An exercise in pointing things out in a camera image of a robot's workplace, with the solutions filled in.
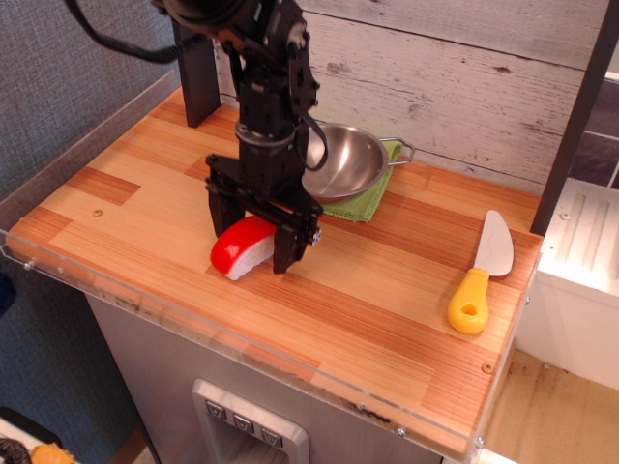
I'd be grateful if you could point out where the dark left post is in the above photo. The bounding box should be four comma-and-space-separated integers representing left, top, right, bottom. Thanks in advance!
172, 21, 221, 128

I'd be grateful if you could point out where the dark right post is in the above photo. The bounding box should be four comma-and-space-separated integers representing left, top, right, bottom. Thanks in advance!
530, 0, 618, 236

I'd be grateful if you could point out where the yellow handled toy knife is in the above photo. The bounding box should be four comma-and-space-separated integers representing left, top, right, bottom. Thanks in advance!
447, 210, 515, 334

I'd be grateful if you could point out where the red white toy sushi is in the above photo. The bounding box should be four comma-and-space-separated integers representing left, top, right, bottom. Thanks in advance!
210, 216, 277, 280

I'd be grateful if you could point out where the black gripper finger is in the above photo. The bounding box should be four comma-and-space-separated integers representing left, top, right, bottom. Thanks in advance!
273, 224, 308, 275
209, 190, 246, 237

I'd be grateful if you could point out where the grey toy fridge cabinet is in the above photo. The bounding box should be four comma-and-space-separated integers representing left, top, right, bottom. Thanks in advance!
88, 297, 442, 463

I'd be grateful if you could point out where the dark post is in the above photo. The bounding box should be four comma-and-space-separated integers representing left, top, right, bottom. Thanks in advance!
172, 21, 221, 128
530, 0, 618, 236

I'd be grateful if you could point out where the small steel pot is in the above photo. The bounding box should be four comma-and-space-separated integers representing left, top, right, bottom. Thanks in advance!
302, 123, 416, 205

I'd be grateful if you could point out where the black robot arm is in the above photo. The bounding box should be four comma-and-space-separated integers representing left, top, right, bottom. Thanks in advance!
155, 1, 324, 274

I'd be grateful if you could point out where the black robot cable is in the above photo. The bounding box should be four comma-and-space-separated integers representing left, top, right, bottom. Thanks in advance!
65, 0, 178, 63

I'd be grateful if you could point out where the green folded cloth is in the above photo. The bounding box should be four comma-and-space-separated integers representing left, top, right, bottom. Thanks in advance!
304, 133, 414, 222

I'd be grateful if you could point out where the clear acrylic edge guard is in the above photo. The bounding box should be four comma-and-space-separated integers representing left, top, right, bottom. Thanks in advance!
2, 233, 485, 463

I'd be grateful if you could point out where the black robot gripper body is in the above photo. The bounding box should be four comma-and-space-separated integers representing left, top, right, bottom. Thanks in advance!
206, 123, 322, 246

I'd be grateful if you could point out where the white toy sink unit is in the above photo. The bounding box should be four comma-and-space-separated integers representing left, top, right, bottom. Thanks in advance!
515, 71, 619, 392

